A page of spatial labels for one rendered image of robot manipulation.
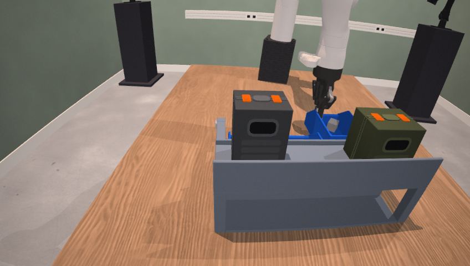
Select olive green case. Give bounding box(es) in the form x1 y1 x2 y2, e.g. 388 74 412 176
343 107 427 159

